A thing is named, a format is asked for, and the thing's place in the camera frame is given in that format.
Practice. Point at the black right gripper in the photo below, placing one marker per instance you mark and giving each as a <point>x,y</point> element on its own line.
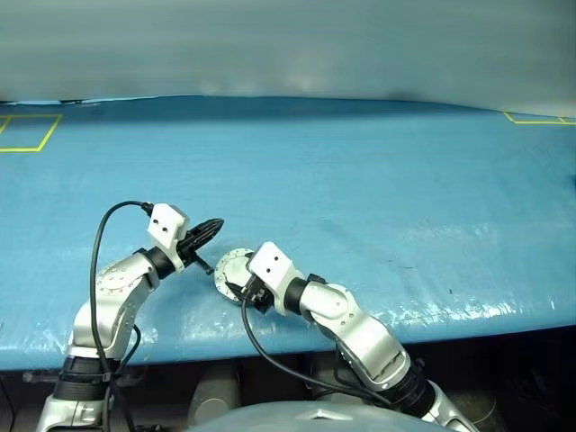
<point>258,294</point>

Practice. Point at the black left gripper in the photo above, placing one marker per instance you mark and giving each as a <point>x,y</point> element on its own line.
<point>189,245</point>

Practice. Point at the silver motor stator housing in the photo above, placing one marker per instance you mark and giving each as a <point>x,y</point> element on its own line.
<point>225,294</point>

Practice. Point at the silver motor cover plate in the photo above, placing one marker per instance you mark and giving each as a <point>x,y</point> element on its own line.
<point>231,265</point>

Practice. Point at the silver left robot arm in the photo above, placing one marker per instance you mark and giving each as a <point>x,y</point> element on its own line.
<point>117,288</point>

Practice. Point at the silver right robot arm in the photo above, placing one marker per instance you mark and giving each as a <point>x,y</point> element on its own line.
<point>360,333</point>

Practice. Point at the grey cylinder under table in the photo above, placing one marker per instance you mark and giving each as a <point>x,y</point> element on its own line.
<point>216,396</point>
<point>472,407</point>

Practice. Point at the silver robot torso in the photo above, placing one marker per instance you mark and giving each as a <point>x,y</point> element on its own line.
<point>306,418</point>

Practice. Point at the blue table cover sheet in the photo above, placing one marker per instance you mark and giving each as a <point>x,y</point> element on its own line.
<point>360,180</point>

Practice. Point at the yellow tape square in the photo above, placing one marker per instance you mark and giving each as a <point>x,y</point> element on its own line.
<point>47,135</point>
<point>513,119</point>

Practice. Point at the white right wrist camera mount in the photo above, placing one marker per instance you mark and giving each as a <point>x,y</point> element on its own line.
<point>270,263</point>

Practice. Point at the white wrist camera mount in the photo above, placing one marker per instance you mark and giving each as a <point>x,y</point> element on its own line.
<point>270,263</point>
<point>164,222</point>

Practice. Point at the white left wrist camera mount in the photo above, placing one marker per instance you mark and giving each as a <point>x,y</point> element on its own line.
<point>164,222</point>

